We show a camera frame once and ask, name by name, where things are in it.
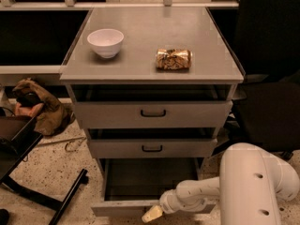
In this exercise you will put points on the brown crumpled bag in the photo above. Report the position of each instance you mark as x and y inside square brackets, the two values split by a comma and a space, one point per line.
[52, 117]

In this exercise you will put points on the grey long desk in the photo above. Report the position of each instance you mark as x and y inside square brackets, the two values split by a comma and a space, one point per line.
[31, 69]

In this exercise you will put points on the black office chair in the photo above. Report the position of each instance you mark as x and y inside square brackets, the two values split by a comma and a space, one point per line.
[266, 43]

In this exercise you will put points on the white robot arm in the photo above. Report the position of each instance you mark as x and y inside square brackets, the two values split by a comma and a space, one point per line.
[250, 184]

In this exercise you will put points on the metal wire hook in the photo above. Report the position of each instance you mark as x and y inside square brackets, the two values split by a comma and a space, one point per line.
[74, 144]

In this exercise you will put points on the grey drawer cabinet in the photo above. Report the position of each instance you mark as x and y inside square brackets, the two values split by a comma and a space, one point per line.
[151, 82]

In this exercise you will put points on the grey bottom drawer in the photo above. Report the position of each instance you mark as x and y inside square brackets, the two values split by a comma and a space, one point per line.
[132, 185]

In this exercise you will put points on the grey drawer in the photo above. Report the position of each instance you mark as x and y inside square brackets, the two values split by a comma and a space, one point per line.
[151, 114]
[132, 185]
[152, 148]

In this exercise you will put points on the grey top drawer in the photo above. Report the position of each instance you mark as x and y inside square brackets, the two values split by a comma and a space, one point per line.
[151, 114]

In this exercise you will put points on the white ceramic bowl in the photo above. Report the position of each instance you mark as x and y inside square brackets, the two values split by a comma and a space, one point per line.
[106, 43]

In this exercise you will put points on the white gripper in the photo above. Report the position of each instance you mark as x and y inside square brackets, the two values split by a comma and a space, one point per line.
[168, 202]

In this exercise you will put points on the grey middle drawer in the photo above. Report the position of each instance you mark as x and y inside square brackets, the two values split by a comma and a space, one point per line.
[152, 148]

